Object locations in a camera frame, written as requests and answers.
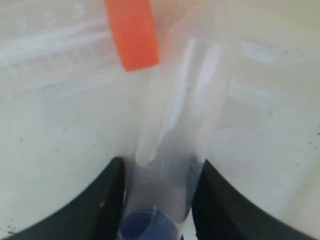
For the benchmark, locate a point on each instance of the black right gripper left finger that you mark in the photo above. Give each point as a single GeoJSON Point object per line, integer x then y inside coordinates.
{"type": "Point", "coordinates": [93, 215]}

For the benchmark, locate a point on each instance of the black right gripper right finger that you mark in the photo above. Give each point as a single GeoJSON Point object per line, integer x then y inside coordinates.
{"type": "Point", "coordinates": [220, 212]}

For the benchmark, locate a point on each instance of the clear tube with blue cap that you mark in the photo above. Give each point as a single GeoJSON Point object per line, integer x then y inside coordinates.
{"type": "Point", "coordinates": [185, 99]}

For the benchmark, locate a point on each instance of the cream bin with WORLD label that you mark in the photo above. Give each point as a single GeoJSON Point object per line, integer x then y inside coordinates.
{"type": "Point", "coordinates": [55, 139]}

